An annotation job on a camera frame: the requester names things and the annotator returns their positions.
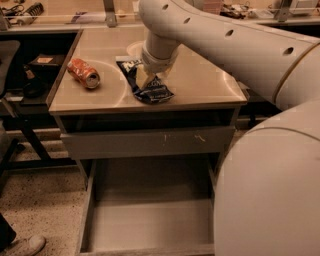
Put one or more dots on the open middle drawer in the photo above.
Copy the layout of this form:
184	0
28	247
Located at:
161	206

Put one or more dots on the black office chair left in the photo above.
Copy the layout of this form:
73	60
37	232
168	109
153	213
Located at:
8	50

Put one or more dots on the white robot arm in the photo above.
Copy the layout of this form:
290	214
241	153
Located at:
267	195

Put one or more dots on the closed top drawer front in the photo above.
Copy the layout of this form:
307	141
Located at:
140	143

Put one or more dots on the orange soda can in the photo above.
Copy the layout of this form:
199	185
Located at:
84	73

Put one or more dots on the black box with label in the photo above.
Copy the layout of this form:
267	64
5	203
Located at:
47	65

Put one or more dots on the grey sneaker shoe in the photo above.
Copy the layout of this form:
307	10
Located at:
25	247

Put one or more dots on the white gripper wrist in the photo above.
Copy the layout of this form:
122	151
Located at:
157	64

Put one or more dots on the black coiled tool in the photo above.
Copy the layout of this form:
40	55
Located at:
32	13

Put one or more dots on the blue Kettle chip bag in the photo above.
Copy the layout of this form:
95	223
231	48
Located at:
155	92

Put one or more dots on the white paper bowl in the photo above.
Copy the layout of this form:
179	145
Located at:
135	49

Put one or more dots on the grey drawer cabinet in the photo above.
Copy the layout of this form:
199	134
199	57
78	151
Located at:
191	110

